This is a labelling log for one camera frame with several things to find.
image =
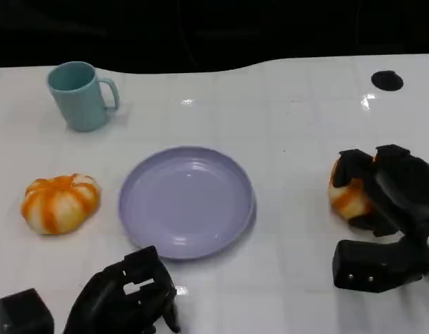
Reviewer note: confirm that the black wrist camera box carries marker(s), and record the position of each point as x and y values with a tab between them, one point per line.
24	313
367	268

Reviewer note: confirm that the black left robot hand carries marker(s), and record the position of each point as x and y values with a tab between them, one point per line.
120	295

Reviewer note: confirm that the pale green mug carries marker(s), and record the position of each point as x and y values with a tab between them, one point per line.
78	104

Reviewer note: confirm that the black curtain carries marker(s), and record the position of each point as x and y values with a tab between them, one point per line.
200	31

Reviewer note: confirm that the orange white toy bread roll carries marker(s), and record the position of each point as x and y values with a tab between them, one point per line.
350	202
61	205

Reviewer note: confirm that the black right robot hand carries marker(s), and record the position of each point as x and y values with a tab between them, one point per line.
406	195

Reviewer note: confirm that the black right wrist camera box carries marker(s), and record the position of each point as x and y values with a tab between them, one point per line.
367	268

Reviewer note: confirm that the black table grommet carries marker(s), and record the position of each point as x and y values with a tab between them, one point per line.
387	80

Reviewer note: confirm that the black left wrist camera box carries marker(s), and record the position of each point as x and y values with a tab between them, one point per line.
24	313

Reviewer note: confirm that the lilac plate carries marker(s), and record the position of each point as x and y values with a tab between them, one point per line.
186	205

